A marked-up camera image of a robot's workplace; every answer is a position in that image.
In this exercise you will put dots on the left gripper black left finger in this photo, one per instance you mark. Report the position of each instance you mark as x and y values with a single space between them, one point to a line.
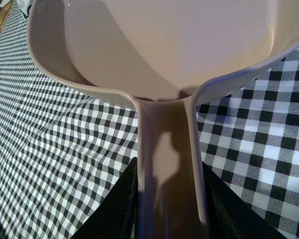
114 218

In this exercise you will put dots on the beige plastic dustpan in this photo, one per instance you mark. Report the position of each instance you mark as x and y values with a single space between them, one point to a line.
163 58

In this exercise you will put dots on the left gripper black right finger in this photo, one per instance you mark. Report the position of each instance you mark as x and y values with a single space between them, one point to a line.
230 216

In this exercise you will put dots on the black white checkered bedsheet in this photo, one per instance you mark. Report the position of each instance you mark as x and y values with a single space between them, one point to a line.
62 151

